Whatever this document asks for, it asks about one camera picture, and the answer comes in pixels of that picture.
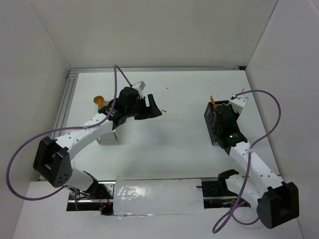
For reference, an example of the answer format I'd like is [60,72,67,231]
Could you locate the white utensil container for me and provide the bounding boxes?
[97,127,121,145]

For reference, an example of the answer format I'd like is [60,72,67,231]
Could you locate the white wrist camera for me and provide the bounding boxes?
[132,81,146,98]
[228,94,249,114]

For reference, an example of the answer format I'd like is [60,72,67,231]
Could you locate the orange fork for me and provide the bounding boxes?
[210,95,218,112]

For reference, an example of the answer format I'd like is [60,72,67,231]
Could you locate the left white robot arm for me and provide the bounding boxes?
[33,87,162,199]

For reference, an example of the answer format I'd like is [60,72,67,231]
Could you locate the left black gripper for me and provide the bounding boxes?
[126,94,162,120]

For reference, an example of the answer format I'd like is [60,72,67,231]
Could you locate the black utensil container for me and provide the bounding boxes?
[204,100,229,145]

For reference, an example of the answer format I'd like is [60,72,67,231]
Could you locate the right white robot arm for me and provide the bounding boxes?
[210,100,300,229]

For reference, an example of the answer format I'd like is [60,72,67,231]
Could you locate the aluminium rail at back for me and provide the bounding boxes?
[69,66,247,74]

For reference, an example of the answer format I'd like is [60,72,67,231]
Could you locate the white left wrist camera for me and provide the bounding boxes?
[132,81,146,98]

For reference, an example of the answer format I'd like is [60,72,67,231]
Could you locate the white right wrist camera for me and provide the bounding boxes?
[228,94,249,114]

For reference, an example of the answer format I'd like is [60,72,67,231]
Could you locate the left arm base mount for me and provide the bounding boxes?
[66,181,116,216]

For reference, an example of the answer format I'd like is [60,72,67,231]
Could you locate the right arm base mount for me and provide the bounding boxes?
[196,180,238,209]

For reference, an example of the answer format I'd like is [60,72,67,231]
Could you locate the white tape sheet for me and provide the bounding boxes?
[113,179,205,216]

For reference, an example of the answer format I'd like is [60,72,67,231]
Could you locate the orange spoon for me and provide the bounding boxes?
[93,96,104,107]

